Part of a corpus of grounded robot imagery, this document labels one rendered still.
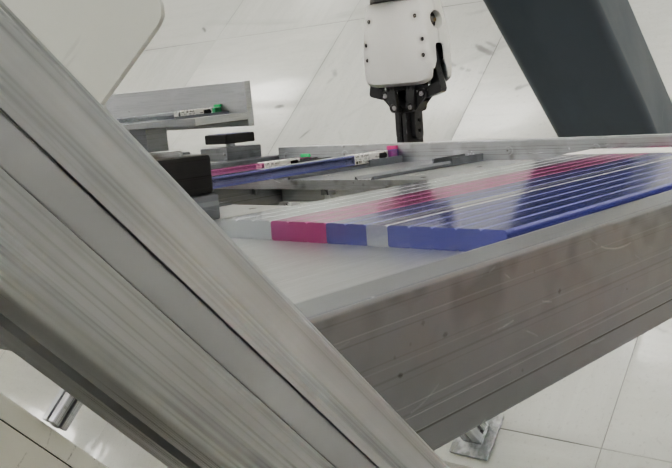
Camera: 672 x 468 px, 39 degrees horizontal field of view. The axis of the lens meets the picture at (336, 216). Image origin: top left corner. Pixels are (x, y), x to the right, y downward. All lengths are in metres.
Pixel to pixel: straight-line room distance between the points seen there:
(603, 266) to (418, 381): 0.15
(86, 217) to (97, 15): 0.04
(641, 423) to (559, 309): 1.24
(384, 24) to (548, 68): 0.52
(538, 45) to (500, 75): 0.81
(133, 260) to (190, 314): 0.02
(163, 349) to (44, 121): 0.05
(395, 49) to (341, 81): 1.59
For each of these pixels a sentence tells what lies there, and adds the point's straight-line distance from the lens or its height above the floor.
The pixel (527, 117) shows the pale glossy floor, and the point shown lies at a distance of 2.22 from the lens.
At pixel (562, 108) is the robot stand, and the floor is 0.34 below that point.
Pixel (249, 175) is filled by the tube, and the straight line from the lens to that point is 0.93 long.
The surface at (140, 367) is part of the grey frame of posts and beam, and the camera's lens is 0.19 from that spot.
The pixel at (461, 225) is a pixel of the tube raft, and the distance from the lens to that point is 0.46.
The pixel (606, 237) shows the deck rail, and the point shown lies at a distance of 0.45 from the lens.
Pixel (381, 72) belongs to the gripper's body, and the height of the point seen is 0.79.
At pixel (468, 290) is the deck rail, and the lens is 0.35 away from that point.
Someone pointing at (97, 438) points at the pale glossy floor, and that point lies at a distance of 2.37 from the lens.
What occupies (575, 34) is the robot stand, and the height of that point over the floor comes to 0.48.
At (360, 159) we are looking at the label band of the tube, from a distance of 1.06.
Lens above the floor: 1.39
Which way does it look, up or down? 37 degrees down
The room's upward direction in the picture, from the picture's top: 39 degrees counter-clockwise
